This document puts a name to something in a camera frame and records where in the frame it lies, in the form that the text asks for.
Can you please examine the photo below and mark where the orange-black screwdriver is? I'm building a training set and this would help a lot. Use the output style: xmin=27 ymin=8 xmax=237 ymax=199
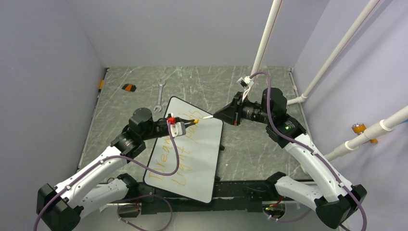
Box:
xmin=98 ymin=79 xmax=104 ymax=93

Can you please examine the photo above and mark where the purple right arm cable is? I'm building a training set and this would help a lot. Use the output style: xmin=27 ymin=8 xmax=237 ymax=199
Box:
xmin=248 ymin=71 xmax=368 ymax=231

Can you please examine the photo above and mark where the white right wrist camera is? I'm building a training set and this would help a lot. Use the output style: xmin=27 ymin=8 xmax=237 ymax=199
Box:
xmin=237 ymin=76 xmax=254 ymax=101

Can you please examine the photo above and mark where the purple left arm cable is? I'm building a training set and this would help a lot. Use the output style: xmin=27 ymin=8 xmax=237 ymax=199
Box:
xmin=33 ymin=122 xmax=181 ymax=231

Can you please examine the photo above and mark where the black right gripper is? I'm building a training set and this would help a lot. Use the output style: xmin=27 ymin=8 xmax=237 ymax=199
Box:
xmin=213 ymin=91 xmax=272 ymax=126

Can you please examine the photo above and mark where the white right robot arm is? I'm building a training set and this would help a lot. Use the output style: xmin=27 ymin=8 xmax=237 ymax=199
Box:
xmin=213 ymin=88 xmax=367 ymax=229

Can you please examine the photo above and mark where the white PVC pipe frame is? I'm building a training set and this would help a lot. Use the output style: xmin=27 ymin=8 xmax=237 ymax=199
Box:
xmin=248 ymin=0 xmax=381 ymax=104

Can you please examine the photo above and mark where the orange clamp on pipe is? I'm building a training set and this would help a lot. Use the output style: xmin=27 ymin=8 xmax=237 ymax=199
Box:
xmin=351 ymin=123 xmax=378 ymax=144

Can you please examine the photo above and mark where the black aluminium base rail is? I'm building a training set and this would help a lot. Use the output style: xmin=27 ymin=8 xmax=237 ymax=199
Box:
xmin=78 ymin=180 xmax=291 ymax=215

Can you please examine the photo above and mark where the silver open-end wrench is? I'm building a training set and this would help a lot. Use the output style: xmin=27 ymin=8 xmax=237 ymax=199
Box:
xmin=153 ymin=80 xmax=166 ymax=112

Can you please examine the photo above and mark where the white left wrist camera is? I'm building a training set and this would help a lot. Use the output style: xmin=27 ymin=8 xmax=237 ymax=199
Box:
xmin=166 ymin=113 xmax=187 ymax=137

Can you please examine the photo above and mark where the orange hex key set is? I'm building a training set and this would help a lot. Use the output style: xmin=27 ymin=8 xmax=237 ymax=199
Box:
xmin=122 ymin=83 xmax=137 ymax=92

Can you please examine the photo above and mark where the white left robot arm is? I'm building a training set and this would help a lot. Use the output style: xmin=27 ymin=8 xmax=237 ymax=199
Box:
xmin=33 ymin=108 xmax=199 ymax=231

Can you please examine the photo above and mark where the white whiteboard black frame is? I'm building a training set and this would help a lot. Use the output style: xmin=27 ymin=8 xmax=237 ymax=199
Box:
xmin=143 ymin=97 xmax=224 ymax=204

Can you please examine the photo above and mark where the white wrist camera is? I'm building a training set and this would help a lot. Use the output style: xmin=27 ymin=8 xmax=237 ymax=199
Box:
xmin=166 ymin=113 xmax=187 ymax=137
xmin=237 ymin=76 xmax=254 ymax=101

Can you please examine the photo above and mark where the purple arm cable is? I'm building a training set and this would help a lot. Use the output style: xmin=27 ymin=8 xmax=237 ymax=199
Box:
xmin=248 ymin=71 xmax=368 ymax=231
xmin=33 ymin=122 xmax=181 ymax=231

